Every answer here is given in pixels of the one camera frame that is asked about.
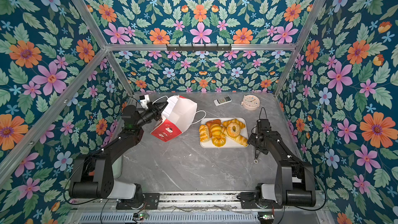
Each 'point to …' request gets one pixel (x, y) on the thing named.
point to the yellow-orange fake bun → (216, 130)
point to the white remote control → (222, 100)
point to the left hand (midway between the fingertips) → (168, 99)
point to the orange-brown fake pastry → (216, 121)
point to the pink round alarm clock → (250, 102)
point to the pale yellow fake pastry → (204, 133)
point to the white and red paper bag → (177, 117)
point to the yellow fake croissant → (233, 120)
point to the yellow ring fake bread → (218, 140)
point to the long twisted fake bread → (239, 139)
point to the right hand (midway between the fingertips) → (255, 143)
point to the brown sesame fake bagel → (230, 131)
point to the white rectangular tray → (229, 143)
